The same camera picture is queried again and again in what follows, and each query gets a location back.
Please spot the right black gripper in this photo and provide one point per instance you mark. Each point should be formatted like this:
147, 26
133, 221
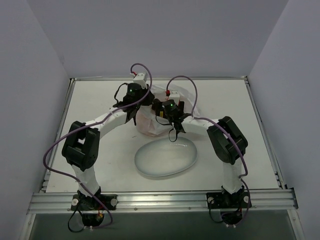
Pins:
157, 107

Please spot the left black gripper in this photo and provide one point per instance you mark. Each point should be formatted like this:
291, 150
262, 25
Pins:
146, 97

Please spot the white plastic bag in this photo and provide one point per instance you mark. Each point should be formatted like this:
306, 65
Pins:
152, 120

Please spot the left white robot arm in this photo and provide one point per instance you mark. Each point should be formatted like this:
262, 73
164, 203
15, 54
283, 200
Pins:
81, 147

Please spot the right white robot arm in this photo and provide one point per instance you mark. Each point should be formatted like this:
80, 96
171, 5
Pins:
228, 142

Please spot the white oval plate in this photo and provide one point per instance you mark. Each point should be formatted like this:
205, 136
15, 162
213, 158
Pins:
162, 158

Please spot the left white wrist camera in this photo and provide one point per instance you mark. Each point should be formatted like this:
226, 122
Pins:
140, 78

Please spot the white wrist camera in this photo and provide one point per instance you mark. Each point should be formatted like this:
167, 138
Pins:
172, 95
140, 78

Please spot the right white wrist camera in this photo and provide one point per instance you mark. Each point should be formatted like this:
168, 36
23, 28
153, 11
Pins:
172, 95

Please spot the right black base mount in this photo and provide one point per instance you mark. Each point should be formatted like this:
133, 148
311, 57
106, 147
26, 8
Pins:
233, 207

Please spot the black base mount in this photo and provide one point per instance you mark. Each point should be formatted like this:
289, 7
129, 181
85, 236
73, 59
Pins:
95, 212
233, 207

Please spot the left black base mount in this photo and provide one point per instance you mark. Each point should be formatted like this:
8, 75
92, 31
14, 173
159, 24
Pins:
95, 212

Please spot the aluminium front rail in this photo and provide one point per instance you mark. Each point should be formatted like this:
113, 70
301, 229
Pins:
156, 202

